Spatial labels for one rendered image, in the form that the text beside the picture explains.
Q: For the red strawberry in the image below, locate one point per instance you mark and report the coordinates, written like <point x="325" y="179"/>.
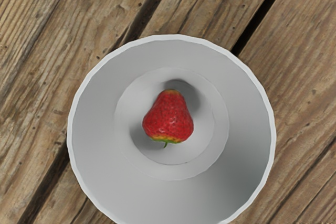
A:
<point x="169" y="119"/>

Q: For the white round plate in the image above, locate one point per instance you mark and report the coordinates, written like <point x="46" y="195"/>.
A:
<point x="105" y="129"/>

